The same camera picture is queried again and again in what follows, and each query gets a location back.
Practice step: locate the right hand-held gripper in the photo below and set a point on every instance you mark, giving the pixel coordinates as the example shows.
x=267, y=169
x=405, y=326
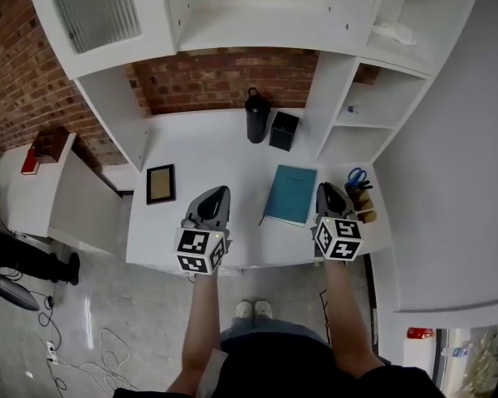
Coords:
x=344, y=232

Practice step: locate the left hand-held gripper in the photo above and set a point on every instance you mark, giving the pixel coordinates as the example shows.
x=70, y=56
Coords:
x=195, y=243

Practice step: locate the teal-covered notebook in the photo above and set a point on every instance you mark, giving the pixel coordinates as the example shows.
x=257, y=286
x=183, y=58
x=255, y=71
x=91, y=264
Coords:
x=290, y=195

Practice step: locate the person's left forearm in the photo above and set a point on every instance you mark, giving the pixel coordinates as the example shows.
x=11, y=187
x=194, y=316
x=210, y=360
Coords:
x=201, y=326

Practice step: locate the person's right forearm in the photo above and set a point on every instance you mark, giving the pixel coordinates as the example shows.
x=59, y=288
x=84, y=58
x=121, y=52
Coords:
x=348, y=317

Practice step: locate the red book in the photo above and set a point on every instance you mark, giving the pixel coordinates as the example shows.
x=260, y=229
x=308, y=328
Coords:
x=30, y=162

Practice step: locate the white desk organizer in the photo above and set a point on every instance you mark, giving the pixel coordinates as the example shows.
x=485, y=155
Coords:
x=367, y=212

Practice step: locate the white desk with drawers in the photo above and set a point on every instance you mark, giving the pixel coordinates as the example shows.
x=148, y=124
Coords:
x=216, y=147

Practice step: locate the black square pen holder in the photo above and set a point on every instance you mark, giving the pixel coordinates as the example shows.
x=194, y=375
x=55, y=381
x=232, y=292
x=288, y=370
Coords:
x=283, y=131

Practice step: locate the small blue clip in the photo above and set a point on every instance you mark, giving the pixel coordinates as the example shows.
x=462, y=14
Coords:
x=352, y=108

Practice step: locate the person's left white shoe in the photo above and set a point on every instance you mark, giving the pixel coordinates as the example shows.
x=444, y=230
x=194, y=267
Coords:
x=244, y=309

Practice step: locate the person's white shoe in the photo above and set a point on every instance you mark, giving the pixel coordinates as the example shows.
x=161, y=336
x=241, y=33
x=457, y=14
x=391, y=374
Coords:
x=244, y=309
x=263, y=309

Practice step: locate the black tumbler bottle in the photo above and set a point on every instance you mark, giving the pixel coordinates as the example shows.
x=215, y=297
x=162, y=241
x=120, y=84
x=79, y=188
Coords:
x=257, y=118

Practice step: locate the person's right white shoe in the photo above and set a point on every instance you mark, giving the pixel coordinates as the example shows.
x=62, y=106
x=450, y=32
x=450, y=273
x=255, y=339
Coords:
x=263, y=309

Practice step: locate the person's blue jeans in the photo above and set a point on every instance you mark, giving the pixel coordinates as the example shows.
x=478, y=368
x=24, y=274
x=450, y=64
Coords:
x=274, y=332

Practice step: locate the person's black shirt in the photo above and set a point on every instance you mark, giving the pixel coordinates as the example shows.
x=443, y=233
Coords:
x=274, y=371

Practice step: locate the brown wooden box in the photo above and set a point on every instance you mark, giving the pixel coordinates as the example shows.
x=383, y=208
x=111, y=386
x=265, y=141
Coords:
x=52, y=145

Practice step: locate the white crumpled cloth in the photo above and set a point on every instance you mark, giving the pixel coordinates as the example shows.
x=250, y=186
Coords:
x=396, y=31

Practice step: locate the white side table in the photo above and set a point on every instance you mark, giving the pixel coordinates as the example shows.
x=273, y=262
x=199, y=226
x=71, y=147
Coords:
x=25, y=205

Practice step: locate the clear plastic water bottle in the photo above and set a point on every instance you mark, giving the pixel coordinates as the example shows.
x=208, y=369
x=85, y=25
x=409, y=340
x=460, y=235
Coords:
x=454, y=351

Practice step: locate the white hutch shelf unit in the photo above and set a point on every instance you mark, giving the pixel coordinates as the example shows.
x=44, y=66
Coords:
x=253, y=15

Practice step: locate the white power strip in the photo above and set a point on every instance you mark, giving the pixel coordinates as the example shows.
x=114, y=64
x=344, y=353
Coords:
x=52, y=351

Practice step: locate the grey chair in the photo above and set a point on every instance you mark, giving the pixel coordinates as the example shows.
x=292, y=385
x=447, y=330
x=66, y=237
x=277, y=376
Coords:
x=12, y=294

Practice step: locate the black framed window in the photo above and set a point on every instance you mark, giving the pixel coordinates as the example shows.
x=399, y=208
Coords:
x=481, y=363

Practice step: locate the ribbed glass cabinet door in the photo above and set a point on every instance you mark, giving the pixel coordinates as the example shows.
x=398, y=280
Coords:
x=95, y=11

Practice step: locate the black picture frame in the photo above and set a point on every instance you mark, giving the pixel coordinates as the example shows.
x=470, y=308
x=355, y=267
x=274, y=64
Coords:
x=161, y=184

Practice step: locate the red wall device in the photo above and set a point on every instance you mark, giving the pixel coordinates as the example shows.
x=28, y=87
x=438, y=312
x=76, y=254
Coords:
x=420, y=333

